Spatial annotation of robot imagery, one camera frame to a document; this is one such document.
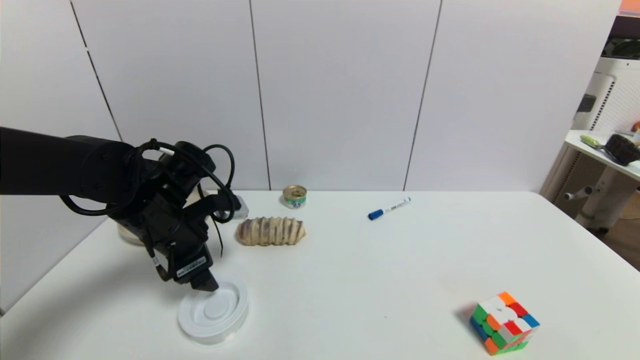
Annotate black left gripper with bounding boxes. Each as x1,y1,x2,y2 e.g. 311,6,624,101
137,191,220,292

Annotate white round plastic lid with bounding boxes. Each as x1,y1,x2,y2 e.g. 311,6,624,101
177,274,249,346

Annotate beige round plate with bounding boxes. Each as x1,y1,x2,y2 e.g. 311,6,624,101
117,188,212,247

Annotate braided bread loaf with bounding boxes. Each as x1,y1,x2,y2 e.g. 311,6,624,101
235,216,307,247

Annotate small green-label tin can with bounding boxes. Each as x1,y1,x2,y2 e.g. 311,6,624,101
282,185,308,209

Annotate blue-capped white marker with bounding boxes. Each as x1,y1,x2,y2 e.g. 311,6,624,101
368,197,412,221

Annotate colourful puzzle cube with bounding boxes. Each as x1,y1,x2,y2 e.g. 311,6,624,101
469,291,541,356

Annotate white side table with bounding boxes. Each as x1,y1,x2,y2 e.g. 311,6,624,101
565,129,640,182

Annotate black bristle brush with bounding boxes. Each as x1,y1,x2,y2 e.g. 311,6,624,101
604,133,640,167

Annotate white perforated panel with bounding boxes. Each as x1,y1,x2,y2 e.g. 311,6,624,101
571,56,640,134

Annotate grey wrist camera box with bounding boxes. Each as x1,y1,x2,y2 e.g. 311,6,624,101
227,195,250,221

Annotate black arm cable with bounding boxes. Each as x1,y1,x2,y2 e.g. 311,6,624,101
59,138,237,284

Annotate white pedestal stand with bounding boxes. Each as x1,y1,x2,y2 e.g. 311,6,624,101
564,165,640,234

